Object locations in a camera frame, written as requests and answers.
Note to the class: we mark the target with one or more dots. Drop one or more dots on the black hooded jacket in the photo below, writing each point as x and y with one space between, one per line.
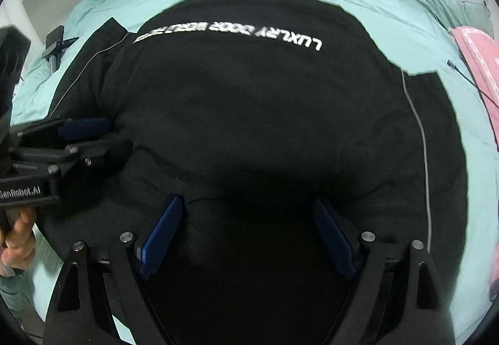
253 115

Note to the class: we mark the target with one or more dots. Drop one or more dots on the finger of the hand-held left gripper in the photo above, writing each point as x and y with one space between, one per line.
84 128
101 152

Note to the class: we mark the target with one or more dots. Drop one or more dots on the pink pillow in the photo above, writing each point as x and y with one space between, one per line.
483 53

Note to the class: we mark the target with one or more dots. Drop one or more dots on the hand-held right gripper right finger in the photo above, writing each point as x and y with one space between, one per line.
332 236

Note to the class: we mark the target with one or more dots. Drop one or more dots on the person's left hand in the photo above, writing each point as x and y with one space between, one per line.
19 243

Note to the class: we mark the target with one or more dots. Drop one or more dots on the black phone on tripod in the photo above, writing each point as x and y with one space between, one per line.
54 38

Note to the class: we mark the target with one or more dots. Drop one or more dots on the green pillow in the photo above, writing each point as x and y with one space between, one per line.
460 14

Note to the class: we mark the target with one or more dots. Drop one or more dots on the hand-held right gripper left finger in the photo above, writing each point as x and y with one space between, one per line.
161 232

